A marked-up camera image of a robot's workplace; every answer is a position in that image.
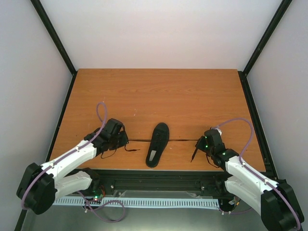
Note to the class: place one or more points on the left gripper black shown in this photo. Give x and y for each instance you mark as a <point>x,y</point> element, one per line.
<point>124,140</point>

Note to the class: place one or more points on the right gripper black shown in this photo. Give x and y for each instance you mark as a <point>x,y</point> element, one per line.
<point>200,144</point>

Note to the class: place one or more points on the black shoelace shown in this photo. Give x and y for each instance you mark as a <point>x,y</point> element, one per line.
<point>160,144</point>

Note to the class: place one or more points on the black canvas shoe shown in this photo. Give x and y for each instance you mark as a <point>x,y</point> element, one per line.
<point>161,131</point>

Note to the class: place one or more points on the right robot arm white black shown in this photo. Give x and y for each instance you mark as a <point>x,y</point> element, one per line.
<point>274,201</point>

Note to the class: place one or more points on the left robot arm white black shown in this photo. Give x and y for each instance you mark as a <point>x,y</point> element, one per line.
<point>43,184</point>

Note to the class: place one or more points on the left controller board with leds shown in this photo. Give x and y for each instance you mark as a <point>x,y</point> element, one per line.
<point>97,196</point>

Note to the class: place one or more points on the right wiring connector bundle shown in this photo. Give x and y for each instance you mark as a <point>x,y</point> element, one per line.
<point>234,201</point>

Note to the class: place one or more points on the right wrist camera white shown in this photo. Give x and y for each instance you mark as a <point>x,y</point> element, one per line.
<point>217,129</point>

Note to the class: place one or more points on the black aluminium frame base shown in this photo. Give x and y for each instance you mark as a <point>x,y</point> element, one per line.
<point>166,181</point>

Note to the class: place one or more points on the light blue cable duct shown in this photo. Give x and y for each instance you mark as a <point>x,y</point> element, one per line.
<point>158,203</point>

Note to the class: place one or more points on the left black frame post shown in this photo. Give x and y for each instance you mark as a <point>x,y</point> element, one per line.
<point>54,35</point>

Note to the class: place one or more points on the black frame post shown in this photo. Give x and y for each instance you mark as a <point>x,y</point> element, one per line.
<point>281,10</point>
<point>54,35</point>

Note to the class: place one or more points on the right black frame post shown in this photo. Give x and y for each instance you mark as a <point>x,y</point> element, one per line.
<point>281,10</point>

